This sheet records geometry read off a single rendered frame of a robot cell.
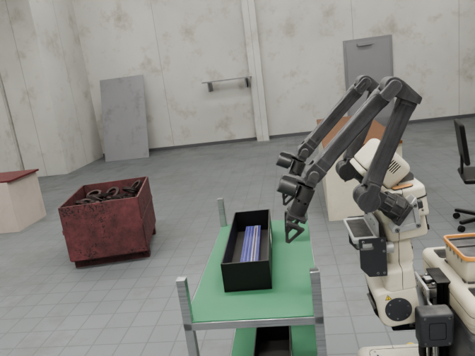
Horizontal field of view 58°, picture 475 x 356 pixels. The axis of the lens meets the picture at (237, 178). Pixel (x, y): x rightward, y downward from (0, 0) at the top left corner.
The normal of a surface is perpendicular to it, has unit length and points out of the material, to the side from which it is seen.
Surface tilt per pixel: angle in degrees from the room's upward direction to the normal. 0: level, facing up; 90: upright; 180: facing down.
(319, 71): 90
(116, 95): 73
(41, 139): 90
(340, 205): 90
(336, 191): 90
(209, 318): 0
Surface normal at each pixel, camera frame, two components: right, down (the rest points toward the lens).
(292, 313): -0.12, -0.96
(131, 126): -0.14, -0.04
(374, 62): -0.11, 0.25
